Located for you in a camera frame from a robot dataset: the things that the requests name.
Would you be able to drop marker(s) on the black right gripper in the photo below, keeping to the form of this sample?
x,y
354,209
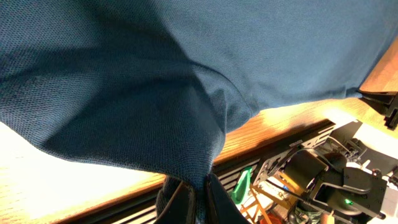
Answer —
x,y
385,103

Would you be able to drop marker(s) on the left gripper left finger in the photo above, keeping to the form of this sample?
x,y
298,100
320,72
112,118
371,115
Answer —
x,y
176,203

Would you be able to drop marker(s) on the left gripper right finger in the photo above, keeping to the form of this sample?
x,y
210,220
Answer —
x,y
220,209

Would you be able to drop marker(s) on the blue polo shirt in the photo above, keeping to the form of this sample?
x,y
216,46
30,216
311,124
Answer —
x,y
157,85

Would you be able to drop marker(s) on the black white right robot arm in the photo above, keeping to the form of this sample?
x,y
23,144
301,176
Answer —
x,y
341,173

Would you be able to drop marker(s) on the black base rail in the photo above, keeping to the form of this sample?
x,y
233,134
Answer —
x,y
141,208

